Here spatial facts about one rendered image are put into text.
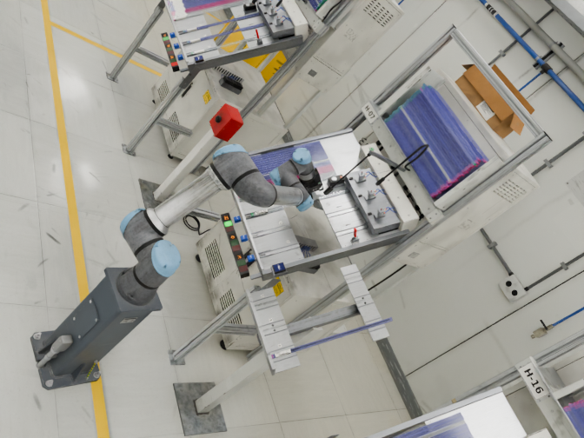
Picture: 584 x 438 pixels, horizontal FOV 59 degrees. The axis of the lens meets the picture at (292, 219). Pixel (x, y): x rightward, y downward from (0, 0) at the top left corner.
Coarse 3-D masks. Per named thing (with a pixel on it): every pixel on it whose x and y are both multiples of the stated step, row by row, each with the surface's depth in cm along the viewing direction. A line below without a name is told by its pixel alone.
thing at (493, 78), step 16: (464, 48) 239; (480, 64) 233; (416, 80) 245; (432, 80) 251; (496, 80) 225; (400, 96) 250; (512, 96) 219; (368, 112) 266; (384, 112) 255; (528, 112) 217; (528, 128) 211; (496, 160) 211; (416, 176) 235; (480, 176) 216; (448, 192) 222; (464, 192) 223; (304, 240) 281
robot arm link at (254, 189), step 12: (240, 180) 179; (252, 180) 179; (264, 180) 182; (240, 192) 180; (252, 192) 179; (264, 192) 181; (276, 192) 188; (288, 192) 199; (300, 192) 210; (252, 204) 185; (264, 204) 185; (276, 204) 196; (288, 204) 204; (300, 204) 214; (312, 204) 218
